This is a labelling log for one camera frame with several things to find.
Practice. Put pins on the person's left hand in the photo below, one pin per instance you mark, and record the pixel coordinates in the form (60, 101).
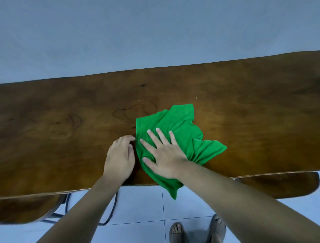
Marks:
(118, 160)

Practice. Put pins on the person's right hand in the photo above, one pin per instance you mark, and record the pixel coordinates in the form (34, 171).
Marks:
(168, 160)

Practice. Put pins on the person's right thumb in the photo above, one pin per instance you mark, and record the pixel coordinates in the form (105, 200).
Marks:
(148, 163)

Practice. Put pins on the person's right middle finger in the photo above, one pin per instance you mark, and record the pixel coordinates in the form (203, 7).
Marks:
(154, 139)

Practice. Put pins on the person's right little finger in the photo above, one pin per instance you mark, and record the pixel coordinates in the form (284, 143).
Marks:
(173, 138)

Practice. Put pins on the person's left thumb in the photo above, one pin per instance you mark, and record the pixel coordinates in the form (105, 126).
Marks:
(131, 154)

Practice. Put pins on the green microfibre cloth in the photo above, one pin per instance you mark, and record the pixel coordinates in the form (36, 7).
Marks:
(182, 130)

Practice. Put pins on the person's right forearm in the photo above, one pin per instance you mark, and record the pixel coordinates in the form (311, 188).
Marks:
(240, 205)

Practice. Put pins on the person's left forearm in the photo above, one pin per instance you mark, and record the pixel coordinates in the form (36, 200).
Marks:
(85, 212)

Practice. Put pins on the person's left foot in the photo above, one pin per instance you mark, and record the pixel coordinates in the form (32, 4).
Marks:
(176, 228)

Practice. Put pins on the person's foot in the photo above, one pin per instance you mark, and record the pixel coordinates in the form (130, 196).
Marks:
(220, 221)
(176, 228)

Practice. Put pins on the grey sandal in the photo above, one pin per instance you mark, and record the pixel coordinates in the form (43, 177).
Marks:
(175, 236)
(216, 230)

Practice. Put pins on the person's right foot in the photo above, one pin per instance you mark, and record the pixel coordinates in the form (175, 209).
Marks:
(220, 221)

